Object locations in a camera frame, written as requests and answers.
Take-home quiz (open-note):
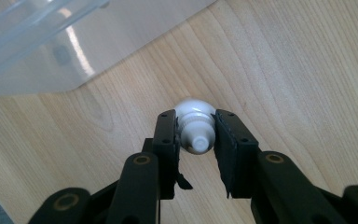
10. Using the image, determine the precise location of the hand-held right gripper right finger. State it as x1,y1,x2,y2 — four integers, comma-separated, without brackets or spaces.
213,109,349,224

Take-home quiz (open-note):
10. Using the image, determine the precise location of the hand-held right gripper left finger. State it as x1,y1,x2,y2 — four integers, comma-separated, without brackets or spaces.
106,109,194,224

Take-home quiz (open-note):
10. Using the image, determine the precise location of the small white bottle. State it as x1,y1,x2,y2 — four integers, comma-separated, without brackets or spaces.
173,97,217,155

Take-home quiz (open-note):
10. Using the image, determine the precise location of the clear plastic storage box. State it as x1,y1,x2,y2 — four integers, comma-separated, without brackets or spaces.
0,0,217,98

